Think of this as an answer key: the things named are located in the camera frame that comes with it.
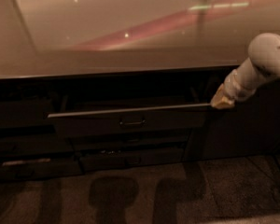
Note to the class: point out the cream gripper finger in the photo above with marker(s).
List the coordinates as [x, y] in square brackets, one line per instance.
[220, 100]

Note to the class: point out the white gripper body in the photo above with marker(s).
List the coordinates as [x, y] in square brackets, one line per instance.
[234, 85]

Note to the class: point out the dark drawer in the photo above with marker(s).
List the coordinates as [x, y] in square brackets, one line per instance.
[18, 114]
[131, 159]
[119, 140]
[40, 170]
[39, 144]
[127, 116]

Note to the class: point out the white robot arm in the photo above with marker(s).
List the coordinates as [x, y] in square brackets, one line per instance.
[261, 67]

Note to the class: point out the dark cabinet frame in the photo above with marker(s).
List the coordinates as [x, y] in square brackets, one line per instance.
[195, 86]

